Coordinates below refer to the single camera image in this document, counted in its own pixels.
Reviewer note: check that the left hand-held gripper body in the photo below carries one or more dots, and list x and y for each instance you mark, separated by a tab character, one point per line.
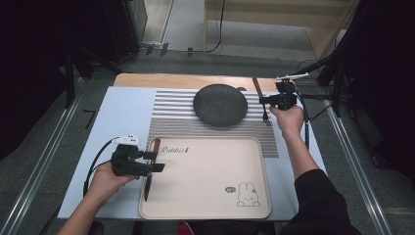
125	164

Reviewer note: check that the beige tray with rabbit print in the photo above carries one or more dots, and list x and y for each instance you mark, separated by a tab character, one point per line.
202	176

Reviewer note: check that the pale blue table sheet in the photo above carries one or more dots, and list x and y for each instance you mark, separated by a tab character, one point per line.
124	111

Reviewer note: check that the metal floor rail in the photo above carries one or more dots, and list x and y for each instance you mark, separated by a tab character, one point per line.
355	169
39	169

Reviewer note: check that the person's red shoe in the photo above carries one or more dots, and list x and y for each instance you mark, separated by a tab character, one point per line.
187	229

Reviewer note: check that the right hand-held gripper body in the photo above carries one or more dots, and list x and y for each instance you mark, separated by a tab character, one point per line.
286	98

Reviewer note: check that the person's left hand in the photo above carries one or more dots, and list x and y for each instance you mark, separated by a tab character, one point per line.
104	184

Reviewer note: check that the dark grey speckled plate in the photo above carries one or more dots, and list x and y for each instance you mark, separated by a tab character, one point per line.
220	104

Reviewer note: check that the person's right hand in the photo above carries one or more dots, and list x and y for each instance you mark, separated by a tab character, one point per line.
289	122

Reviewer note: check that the black metal stand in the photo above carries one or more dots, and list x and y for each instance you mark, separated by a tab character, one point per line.
337	88

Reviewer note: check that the light wooden shelf unit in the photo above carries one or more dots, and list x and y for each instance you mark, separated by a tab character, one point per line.
319	36

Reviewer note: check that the striped woven placemat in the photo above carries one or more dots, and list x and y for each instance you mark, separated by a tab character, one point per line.
169	112

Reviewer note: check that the black cabinet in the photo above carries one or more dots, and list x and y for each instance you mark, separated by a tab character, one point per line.
120	29

